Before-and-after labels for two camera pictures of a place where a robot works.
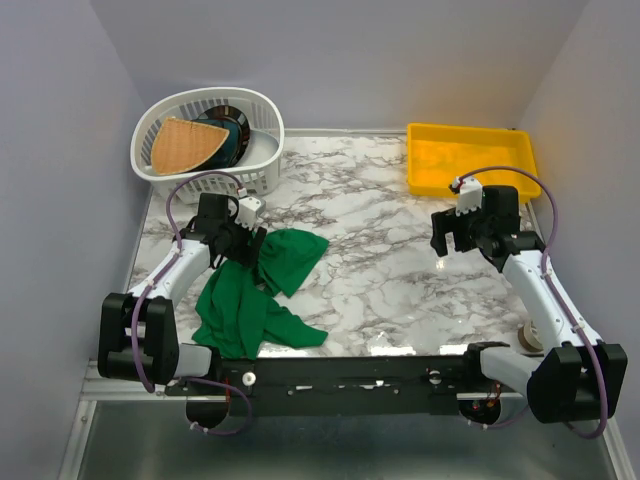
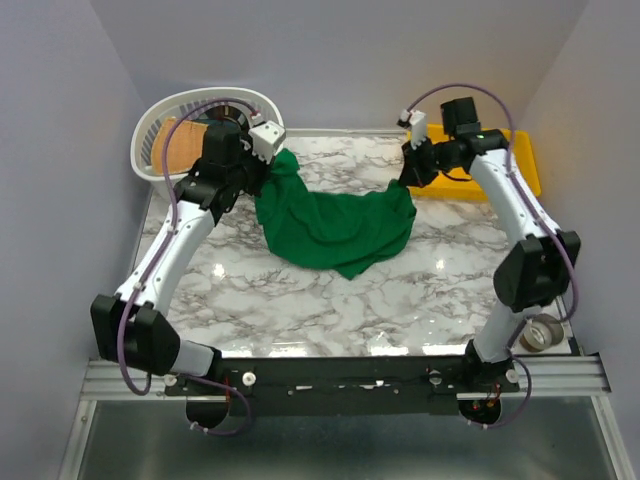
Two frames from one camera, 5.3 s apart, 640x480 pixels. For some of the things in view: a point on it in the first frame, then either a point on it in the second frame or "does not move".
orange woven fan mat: [178, 144] does not move
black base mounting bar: [351, 385] does not move
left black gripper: [246, 254] → [264, 169]
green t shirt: [237, 312] → [346, 232]
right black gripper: [442, 223] → [411, 173]
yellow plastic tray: [437, 154] does not move
